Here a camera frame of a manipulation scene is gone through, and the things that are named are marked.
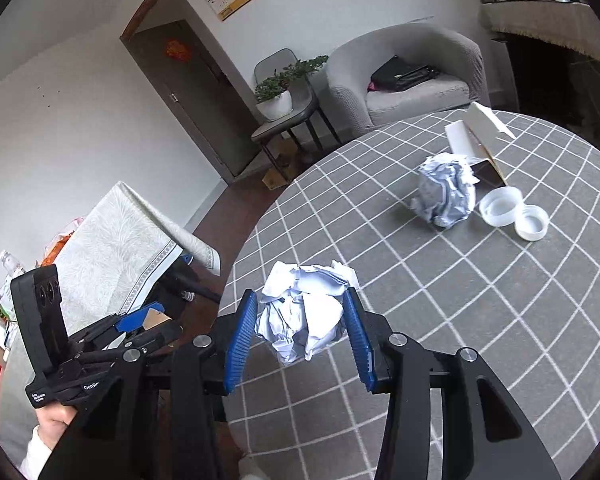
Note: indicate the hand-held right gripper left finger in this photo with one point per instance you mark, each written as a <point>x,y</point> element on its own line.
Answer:
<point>242,340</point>

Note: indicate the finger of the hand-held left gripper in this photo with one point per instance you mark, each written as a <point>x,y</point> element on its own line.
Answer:
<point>155,340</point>
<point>135,316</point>

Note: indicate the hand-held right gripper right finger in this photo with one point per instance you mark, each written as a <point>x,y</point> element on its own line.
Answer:
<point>360,340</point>

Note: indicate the white paper ball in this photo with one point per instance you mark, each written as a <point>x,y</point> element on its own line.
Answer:
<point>305,315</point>
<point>445,190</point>

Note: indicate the person's left forearm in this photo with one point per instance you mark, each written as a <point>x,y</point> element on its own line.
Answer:
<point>35,455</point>

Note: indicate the person's left hand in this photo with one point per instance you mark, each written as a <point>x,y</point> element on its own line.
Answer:
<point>55,416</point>

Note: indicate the clear plastic bottle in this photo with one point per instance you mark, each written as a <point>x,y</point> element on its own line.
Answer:
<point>11,262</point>

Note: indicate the dark table leg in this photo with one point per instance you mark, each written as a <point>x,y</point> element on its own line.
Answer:
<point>197,287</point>

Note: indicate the orange snack packets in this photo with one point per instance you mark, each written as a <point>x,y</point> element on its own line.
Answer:
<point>55,250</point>

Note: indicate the pale leaf-patterned tablecloth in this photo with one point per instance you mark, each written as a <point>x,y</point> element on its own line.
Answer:
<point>115,245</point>

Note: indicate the round table, grey checked cloth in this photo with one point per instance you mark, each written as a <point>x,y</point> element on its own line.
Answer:
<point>430,310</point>

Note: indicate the white round lid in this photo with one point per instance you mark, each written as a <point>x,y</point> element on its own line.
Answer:
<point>531,222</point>

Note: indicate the grey dining chair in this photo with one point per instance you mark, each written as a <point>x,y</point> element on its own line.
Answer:
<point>285,125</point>

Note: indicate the grey door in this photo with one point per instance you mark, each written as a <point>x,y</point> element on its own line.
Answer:
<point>200,100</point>

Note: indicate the white cardboard box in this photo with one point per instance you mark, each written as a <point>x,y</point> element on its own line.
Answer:
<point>462,135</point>

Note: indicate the potted green plant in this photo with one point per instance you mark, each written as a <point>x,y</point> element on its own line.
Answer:
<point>275,102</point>

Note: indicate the grey armchair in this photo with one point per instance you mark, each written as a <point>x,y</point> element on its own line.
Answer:
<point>415,100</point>

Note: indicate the black bag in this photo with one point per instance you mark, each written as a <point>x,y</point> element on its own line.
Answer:
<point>402,76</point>

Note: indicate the red door ornament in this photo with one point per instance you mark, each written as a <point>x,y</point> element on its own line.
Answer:
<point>178,50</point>

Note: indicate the beige lace cloth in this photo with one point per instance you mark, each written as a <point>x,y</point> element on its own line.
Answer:
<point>545,25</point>

